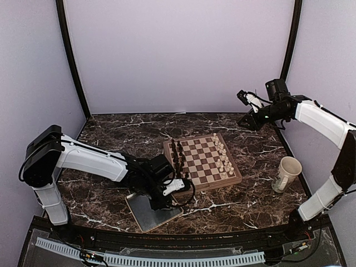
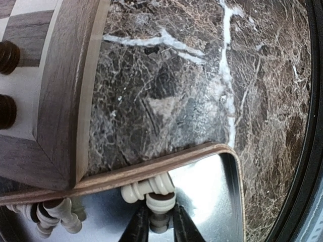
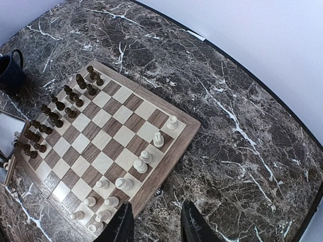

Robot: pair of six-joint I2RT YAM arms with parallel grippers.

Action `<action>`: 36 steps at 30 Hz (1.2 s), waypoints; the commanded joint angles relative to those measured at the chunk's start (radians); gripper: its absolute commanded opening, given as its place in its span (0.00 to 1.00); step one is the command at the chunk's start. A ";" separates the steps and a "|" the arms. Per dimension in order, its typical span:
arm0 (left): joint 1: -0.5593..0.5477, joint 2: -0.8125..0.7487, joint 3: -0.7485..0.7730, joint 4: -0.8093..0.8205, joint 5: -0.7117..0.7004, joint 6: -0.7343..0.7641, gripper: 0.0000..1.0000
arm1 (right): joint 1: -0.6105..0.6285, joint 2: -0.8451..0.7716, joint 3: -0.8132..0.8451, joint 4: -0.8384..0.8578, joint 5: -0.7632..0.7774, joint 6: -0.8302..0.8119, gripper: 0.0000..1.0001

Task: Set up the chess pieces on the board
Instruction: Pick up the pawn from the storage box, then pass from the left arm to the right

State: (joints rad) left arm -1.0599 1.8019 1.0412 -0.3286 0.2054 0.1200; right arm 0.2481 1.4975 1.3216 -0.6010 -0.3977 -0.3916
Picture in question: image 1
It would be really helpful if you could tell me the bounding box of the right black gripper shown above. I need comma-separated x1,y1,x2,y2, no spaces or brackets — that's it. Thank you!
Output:
238,103,288,131

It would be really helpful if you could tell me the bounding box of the metal tray wooden rim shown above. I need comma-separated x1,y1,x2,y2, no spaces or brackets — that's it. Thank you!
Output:
125,194,184,233

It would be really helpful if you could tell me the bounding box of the wooden chess board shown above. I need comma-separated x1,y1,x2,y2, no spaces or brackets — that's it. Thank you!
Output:
163,133,243,192

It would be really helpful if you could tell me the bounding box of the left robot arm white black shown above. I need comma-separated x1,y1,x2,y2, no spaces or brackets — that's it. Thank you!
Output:
18,125,184,243

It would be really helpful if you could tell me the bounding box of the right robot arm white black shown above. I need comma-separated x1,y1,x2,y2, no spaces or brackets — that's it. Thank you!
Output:
237,79,355,241

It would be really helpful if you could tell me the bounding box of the black chess pieces row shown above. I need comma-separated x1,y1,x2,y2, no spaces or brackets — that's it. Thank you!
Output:
171,139,189,179

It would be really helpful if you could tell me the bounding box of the cream white mug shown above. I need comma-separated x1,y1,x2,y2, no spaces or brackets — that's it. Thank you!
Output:
271,156,303,193

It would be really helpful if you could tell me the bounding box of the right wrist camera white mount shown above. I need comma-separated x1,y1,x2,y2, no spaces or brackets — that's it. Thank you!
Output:
237,90,263,113

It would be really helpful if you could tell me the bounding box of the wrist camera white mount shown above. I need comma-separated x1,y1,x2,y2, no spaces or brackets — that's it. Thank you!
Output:
237,90,263,113
162,179,185,196

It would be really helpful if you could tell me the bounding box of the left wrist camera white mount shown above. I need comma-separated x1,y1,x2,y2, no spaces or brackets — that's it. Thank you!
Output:
162,179,185,196

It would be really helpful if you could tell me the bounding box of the white slotted cable duct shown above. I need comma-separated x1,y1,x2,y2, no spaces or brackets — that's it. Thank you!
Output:
35,237,265,267

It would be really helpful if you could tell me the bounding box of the black front rail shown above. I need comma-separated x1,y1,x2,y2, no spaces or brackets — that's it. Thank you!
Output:
65,225,290,250

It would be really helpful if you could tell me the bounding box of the right black frame post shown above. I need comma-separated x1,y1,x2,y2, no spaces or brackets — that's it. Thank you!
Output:
280,0,303,81

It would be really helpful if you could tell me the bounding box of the black frame post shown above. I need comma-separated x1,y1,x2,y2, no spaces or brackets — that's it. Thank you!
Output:
55,0,91,120
280,0,303,81

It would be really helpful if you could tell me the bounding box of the left black frame post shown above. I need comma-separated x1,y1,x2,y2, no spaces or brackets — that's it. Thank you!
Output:
55,0,91,120

